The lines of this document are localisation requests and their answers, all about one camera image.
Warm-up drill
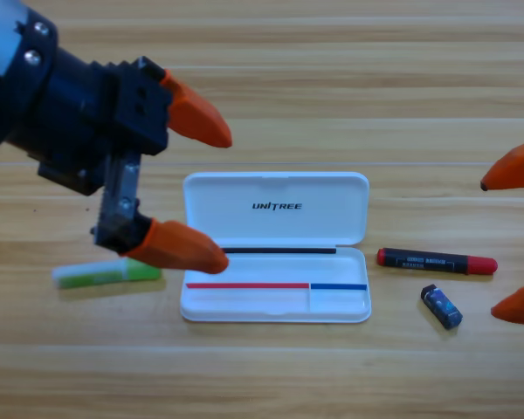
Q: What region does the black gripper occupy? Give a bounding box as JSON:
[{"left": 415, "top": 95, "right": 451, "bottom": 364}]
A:
[{"left": 8, "top": 47, "right": 234, "bottom": 255}]

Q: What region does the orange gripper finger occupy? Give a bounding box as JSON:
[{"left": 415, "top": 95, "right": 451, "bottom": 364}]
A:
[
  {"left": 479, "top": 135, "right": 524, "bottom": 192},
  {"left": 490, "top": 281, "right": 524, "bottom": 326},
  {"left": 121, "top": 217, "right": 231, "bottom": 276}
]

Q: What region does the dark blue eraser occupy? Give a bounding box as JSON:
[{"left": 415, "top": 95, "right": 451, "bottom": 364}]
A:
[{"left": 419, "top": 284, "right": 465, "bottom": 331}]

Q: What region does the green highlighter pen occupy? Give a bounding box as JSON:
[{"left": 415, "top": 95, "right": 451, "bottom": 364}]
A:
[{"left": 52, "top": 257, "right": 163, "bottom": 291}]

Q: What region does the red and black marker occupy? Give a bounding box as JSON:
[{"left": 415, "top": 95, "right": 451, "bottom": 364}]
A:
[{"left": 376, "top": 247, "right": 500, "bottom": 277}]

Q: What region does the white Unitree pencil case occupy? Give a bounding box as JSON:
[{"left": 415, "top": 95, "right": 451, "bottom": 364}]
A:
[{"left": 179, "top": 171, "right": 373, "bottom": 325}]

